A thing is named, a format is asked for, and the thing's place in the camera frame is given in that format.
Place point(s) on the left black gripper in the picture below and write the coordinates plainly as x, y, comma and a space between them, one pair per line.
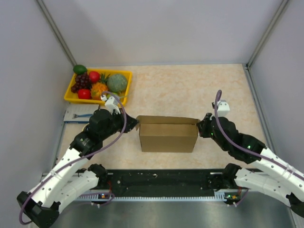
131, 122

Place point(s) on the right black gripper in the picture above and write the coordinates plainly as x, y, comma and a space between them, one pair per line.
202, 126

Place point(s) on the brown cardboard box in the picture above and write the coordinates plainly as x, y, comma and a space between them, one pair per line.
167, 133

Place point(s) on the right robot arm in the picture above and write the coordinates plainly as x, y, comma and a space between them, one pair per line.
280, 181

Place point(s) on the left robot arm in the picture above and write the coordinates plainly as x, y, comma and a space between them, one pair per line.
44, 203

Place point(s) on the green lime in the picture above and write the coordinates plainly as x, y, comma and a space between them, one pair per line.
113, 95

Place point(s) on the green melon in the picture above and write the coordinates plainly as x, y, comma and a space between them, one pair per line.
117, 83

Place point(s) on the orange pineapple toy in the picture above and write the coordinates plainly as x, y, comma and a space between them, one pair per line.
99, 87

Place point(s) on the red apple lower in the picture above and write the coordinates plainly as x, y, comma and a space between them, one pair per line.
84, 94

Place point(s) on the red apple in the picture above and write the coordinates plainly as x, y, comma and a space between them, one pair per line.
84, 94
94, 77

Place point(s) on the razor blister pack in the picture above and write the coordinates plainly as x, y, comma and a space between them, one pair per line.
79, 113

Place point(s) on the red apple upper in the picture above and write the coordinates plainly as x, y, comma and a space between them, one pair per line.
94, 77

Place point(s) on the dark red grape bunch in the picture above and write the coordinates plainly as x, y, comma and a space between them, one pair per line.
81, 82

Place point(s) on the yellow plastic tray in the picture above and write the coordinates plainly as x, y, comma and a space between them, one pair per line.
73, 98

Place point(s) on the green avocado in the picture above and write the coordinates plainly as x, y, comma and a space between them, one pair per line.
79, 69

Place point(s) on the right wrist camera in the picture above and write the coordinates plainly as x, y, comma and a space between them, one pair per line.
223, 108

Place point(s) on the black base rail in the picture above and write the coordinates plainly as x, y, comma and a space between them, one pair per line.
164, 183

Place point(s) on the grey cable duct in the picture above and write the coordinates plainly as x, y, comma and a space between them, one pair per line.
98, 198

